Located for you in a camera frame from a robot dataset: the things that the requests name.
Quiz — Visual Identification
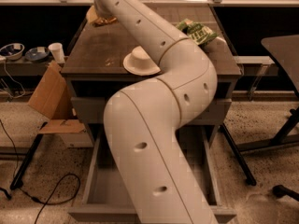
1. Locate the orange can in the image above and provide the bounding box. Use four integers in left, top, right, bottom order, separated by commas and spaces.
93, 18, 118, 27

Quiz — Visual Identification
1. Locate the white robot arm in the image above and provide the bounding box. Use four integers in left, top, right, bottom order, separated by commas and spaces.
98, 0, 218, 224

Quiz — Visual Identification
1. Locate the grey drawer cabinet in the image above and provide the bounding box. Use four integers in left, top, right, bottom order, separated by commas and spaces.
61, 3, 242, 147

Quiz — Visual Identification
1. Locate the open grey middle drawer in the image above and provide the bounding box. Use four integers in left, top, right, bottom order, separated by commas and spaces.
68, 126, 236, 224

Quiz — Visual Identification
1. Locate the white paper cup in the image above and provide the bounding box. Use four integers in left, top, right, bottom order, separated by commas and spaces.
49, 43, 64, 64

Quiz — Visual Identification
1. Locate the blue bowl right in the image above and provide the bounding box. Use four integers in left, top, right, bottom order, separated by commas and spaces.
25, 47, 50, 63

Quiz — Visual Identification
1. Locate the white upside-down bowl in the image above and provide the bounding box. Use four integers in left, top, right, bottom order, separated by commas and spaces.
123, 46, 161, 76

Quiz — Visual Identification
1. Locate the brown cardboard box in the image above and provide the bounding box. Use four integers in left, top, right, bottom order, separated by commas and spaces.
28, 61, 86, 134

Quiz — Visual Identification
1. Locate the green chip bag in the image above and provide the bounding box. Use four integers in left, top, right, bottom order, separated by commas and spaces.
176, 19, 218, 47

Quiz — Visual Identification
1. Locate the black right table leg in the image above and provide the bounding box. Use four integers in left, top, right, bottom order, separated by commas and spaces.
221, 124, 256, 186

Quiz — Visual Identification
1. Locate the black table leg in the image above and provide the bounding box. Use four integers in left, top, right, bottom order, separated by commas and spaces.
9, 133, 43, 190
221, 124, 256, 186

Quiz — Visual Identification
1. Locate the black left table leg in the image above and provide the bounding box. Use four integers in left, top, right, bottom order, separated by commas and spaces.
9, 133, 43, 190

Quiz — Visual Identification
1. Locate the black chair base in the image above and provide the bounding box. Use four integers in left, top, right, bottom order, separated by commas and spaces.
272, 185, 299, 202

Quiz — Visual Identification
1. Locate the white cable left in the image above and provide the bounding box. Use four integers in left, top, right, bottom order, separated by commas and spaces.
0, 57, 27, 100

